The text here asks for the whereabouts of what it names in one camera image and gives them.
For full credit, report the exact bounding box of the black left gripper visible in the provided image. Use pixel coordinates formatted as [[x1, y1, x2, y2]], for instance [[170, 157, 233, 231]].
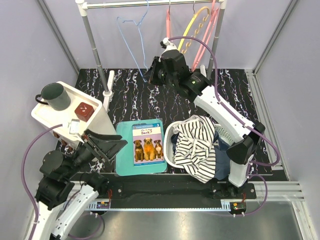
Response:
[[64, 128, 128, 178]]

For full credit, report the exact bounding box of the coral pink hanger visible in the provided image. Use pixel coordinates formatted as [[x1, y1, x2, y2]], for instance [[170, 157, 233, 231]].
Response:
[[165, 0, 172, 38]]

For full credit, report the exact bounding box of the light blue wire hanger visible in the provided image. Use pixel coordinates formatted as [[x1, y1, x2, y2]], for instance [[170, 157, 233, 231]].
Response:
[[116, 0, 150, 83]]

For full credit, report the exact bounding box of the yellow hanger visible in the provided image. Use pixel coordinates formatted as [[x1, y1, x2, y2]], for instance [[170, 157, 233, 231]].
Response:
[[177, 0, 212, 54]]

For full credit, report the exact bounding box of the striped white tank top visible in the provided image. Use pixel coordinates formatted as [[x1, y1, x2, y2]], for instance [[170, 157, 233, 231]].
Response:
[[173, 115, 216, 183]]

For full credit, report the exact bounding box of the pink plastic hanger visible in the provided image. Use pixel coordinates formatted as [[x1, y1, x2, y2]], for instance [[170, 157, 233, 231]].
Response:
[[191, 0, 219, 71]]

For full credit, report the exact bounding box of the navy blue tank top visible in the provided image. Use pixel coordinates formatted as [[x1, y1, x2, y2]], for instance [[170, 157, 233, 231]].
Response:
[[171, 132, 230, 183]]

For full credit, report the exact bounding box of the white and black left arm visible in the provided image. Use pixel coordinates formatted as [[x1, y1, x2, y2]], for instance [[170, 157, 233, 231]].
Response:
[[21, 129, 128, 240]]

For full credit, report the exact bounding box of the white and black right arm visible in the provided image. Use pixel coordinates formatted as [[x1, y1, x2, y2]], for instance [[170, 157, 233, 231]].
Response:
[[146, 49, 266, 199]]

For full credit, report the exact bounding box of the white storage box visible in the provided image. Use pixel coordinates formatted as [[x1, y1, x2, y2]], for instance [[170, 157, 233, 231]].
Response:
[[31, 81, 116, 149]]

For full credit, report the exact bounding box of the dark red cube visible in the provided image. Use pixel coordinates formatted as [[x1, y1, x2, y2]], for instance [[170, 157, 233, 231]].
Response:
[[74, 102, 95, 122]]

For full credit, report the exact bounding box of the metal clothes rack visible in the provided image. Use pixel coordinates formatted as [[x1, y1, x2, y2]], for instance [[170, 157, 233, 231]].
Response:
[[75, 0, 227, 111]]

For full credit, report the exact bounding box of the teal tray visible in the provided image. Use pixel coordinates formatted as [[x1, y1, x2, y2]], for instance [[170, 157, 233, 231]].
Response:
[[115, 119, 167, 177]]

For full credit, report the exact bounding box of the dog picture book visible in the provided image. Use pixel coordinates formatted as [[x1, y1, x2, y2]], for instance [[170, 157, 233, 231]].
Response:
[[132, 122, 165, 166]]

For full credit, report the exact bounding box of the dark grey mug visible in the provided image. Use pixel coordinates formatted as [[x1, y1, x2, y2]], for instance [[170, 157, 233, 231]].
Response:
[[35, 82, 71, 111]]

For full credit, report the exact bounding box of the white perforated plastic basket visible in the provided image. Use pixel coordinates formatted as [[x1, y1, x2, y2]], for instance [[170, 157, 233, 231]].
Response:
[[163, 121, 234, 170]]

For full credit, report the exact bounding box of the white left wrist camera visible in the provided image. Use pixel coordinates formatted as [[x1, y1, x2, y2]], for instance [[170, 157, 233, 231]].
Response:
[[66, 119, 80, 136]]

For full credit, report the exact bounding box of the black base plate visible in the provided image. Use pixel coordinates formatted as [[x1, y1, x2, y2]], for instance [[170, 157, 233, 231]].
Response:
[[102, 173, 257, 211]]

